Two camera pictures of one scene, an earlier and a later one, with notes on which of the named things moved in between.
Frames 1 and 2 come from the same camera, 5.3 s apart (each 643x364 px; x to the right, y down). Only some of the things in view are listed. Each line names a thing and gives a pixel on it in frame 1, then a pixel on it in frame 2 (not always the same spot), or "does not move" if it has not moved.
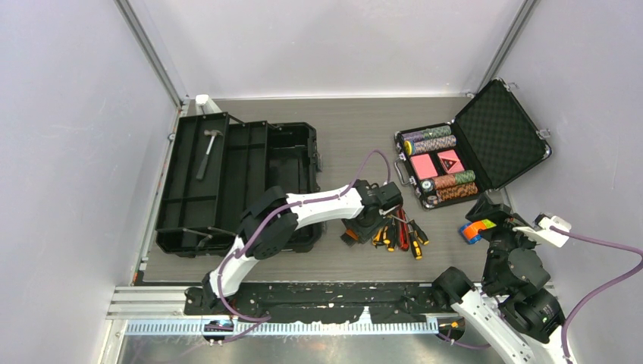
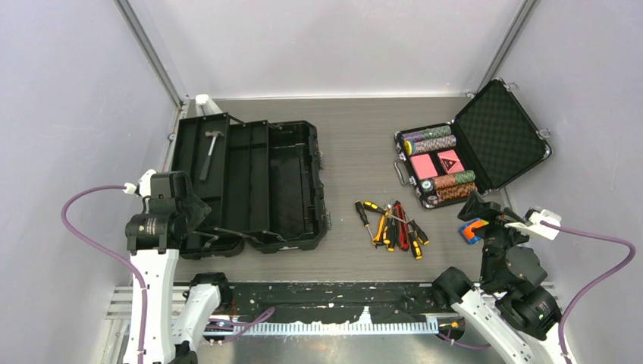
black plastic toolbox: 216,167 does not move
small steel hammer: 202,166 does not move
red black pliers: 403,231 does not move
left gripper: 365,233 to 200,209
